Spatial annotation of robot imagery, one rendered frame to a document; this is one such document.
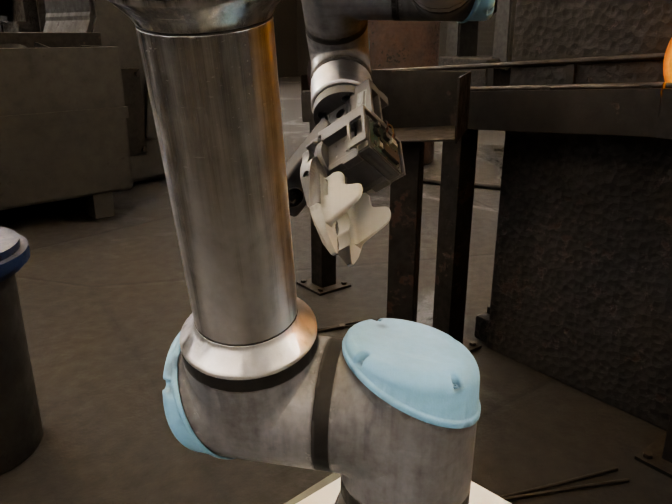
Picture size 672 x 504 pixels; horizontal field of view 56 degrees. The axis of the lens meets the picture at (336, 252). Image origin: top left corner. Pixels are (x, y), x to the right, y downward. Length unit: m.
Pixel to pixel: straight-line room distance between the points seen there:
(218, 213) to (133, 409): 1.12
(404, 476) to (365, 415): 0.06
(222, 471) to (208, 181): 0.94
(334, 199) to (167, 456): 0.85
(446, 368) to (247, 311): 0.16
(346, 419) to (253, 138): 0.24
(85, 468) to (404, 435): 0.95
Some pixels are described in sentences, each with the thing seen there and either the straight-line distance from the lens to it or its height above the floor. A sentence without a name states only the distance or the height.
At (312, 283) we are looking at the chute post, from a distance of 2.11.
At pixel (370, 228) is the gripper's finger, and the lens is 0.65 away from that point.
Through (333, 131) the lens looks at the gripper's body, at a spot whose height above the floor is 0.70.
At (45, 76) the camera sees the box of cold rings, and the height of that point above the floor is 0.63.
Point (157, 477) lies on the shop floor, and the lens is 1.32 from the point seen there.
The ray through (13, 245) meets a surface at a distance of 1.29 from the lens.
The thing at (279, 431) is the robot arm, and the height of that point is 0.49.
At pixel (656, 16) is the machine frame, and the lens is 1.40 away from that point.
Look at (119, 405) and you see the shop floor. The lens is 1.55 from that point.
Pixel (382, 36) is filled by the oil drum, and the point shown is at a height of 0.78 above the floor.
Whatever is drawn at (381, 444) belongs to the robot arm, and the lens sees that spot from 0.52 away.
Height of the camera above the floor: 0.80
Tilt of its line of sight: 19 degrees down
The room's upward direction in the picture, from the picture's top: straight up
